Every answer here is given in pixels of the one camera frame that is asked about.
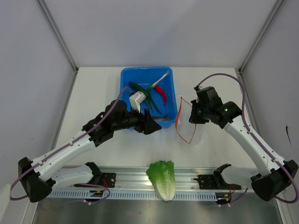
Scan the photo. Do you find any red toy chili pepper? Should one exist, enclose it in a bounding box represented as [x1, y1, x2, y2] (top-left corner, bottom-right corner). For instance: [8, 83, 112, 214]
[154, 85, 167, 106]

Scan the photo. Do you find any blue plastic bin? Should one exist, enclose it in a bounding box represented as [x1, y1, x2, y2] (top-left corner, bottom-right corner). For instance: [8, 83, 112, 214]
[120, 66, 178, 128]

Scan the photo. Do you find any aluminium frame rail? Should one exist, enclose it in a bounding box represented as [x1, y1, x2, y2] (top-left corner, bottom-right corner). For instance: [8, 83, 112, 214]
[53, 161, 258, 191]

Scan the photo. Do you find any toy green onion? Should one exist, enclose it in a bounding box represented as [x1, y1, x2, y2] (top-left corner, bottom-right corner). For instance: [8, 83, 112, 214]
[146, 71, 169, 114]

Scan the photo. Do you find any clear zip bag orange zipper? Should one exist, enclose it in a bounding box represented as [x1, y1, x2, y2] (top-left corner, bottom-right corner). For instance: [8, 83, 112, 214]
[175, 94, 203, 147]

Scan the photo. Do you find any grey toy fish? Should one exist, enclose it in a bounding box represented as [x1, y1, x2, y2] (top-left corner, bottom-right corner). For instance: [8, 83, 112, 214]
[152, 114, 170, 122]

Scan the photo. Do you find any toy napa cabbage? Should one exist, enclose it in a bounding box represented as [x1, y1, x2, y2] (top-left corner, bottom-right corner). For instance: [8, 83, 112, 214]
[146, 161, 176, 202]

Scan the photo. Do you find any slotted grey cable duct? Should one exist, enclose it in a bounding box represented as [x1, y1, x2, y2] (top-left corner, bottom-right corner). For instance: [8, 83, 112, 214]
[48, 189, 217, 202]

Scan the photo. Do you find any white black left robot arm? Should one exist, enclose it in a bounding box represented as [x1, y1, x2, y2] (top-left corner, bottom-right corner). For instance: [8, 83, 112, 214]
[18, 100, 161, 203]

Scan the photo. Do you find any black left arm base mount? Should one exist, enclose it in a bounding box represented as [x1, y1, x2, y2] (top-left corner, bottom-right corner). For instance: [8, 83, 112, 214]
[85, 162, 116, 188]

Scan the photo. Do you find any dark green toy cucumber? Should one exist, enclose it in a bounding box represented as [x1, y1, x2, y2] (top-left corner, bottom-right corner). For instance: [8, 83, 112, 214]
[129, 82, 149, 96]

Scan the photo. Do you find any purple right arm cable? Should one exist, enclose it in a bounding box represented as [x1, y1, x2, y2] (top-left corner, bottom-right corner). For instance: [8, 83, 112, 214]
[197, 73, 299, 204]

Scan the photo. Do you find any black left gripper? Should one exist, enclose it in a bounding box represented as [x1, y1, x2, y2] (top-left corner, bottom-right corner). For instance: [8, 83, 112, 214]
[113, 104, 161, 134]

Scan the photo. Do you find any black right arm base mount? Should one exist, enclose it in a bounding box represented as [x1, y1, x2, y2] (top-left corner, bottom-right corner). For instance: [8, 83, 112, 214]
[194, 164, 242, 190]

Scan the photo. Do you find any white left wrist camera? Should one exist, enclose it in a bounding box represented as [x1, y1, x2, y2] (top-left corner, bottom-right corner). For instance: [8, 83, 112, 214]
[129, 91, 146, 113]

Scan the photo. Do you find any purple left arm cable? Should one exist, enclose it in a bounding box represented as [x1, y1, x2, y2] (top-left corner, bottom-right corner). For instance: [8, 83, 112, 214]
[9, 86, 134, 202]

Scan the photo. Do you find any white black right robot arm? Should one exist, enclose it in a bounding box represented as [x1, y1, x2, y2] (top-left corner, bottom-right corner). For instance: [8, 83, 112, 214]
[189, 86, 299, 201]

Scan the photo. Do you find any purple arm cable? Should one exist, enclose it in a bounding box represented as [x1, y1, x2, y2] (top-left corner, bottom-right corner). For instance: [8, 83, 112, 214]
[197, 73, 299, 204]
[9, 86, 134, 202]

